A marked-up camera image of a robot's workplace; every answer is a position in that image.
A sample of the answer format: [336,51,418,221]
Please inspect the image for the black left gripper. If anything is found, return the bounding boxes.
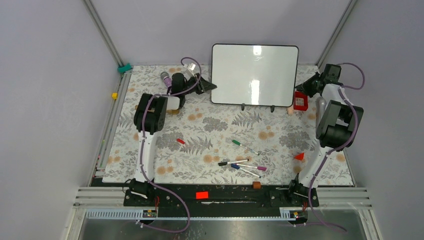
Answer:
[181,73,217,96]

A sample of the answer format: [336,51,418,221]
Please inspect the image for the white whiteboard black frame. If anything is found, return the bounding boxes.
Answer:
[210,43,299,107]

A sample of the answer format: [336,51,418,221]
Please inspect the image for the red marker cap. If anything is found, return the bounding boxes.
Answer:
[176,138,185,145]

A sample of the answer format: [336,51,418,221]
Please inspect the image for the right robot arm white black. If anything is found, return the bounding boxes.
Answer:
[286,63,364,206]

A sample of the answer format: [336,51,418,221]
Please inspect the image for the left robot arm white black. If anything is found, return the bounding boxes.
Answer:
[129,71,217,206]

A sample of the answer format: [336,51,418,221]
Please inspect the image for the green cap whiteboard marker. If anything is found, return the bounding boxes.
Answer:
[232,139,260,156]

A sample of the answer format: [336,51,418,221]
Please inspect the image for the black cap whiteboard marker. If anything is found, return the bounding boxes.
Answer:
[218,159,250,166]

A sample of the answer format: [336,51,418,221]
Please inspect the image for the blue cap whiteboard marker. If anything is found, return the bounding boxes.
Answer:
[230,163,261,179]

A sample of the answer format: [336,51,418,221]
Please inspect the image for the pink cap whiteboard marker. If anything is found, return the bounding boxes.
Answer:
[236,163,267,171]

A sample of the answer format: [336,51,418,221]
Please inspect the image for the red small box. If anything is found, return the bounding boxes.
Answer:
[293,91,309,112]

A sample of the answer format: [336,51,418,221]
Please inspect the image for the silver toy microphone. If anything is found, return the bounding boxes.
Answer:
[315,96,327,130]

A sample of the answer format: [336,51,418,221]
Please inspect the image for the purple glitter toy microphone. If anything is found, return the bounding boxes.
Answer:
[160,71,172,88]

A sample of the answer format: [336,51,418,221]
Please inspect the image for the gold toy microphone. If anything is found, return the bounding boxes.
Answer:
[135,105,180,115]

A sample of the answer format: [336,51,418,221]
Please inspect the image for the orange red cone piece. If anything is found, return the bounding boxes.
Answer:
[293,152,305,161]

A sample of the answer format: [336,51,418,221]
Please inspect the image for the teal corner clip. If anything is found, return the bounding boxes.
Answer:
[117,63,133,74]

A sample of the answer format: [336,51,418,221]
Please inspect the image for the yellow small cube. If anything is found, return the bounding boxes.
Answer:
[111,92,118,100]

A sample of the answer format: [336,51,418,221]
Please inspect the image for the red tape patch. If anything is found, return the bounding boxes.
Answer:
[195,191,209,200]

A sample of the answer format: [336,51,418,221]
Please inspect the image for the brown small block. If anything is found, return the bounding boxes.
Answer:
[252,181,262,190]

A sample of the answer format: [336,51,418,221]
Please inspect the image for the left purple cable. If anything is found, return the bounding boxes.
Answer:
[135,56,203,234]

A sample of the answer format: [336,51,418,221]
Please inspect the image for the purple cable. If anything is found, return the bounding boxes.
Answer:
[135,56,203,234]
[291,62,367,233]

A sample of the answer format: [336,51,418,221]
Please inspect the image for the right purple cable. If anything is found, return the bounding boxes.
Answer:
[291,62,367,233]

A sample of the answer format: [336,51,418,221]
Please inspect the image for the right aluminium frame post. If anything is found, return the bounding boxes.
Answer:
[315,0,358,69]

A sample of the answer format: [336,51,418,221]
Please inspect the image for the aluminium frame post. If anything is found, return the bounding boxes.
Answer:
[82,0,124,67]
[315,0,358,69]

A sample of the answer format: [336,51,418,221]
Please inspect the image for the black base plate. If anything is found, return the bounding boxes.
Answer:
[123,183,320,216]

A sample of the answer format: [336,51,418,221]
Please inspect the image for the left aluminium frame post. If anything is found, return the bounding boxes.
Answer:
[82,0,124,67]

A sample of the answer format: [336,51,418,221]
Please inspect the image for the slotted cable duct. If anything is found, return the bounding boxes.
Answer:
[85,207,307,221]

